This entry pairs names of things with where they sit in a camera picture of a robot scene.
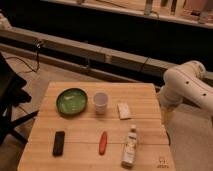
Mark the black chair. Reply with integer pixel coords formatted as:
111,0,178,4
0,52,38,145

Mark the green bowl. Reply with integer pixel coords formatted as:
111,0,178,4
56,88,88,116

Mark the white sponge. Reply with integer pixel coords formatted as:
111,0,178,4
118,102,131,120

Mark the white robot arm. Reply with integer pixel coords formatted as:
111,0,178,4
157,61,213,125

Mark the black eraser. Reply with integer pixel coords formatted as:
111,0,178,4
52,131,65,156

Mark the black cable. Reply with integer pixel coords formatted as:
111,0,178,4
4,39,45,75

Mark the white squeeze bottle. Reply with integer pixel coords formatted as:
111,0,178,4
121,125,137,167

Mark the translucent plastic cup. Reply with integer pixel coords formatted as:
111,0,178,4
93,92,108,114

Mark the wooden table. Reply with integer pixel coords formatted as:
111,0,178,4
18,82,176,171

